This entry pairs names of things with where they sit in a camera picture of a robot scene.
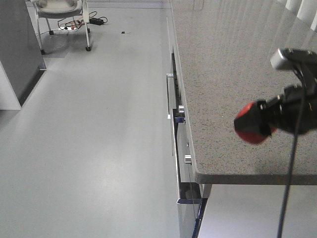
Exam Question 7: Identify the dark grey cabinet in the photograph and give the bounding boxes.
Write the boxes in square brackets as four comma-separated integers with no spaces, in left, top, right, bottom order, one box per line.
[0,0,46,110]

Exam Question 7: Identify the upper silver drawer handle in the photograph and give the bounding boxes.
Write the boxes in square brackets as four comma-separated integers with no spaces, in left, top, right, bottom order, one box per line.
[166,73,174,119]

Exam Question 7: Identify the lower silver drawer handle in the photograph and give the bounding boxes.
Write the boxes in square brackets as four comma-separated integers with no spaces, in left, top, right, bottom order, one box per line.
[168,113,182,204]

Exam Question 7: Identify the red yellow apple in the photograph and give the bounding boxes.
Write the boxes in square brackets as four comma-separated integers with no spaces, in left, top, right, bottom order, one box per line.
[234,100,277,144]

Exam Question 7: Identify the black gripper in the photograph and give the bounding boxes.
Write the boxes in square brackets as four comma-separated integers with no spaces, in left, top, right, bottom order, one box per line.
[234,84,317,136]

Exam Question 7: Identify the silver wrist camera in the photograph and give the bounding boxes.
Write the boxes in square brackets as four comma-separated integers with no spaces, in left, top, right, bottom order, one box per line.
[270,48,317,70]

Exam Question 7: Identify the white power strip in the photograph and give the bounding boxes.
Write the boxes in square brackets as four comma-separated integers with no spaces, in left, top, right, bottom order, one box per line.
[58,26,78,32]

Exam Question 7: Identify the black power adapter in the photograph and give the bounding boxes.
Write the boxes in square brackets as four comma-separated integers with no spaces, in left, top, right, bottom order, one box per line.
[89,17,105,26]

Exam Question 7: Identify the black hanging cable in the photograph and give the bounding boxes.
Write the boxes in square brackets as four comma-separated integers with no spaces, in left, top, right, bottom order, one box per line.
[276,61,308,238]

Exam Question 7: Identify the silver drawer handle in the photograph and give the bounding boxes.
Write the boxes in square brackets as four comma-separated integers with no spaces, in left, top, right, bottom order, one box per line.
[166,73,174,119]
[168,113,182,204]

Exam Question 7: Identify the white office chair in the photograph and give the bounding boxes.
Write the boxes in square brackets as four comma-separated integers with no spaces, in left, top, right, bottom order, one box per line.
[31,0,91,55]

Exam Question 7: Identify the grey stone kitchen counter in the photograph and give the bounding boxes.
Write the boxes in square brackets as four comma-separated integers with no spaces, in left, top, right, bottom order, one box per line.
[166,0,317,238]

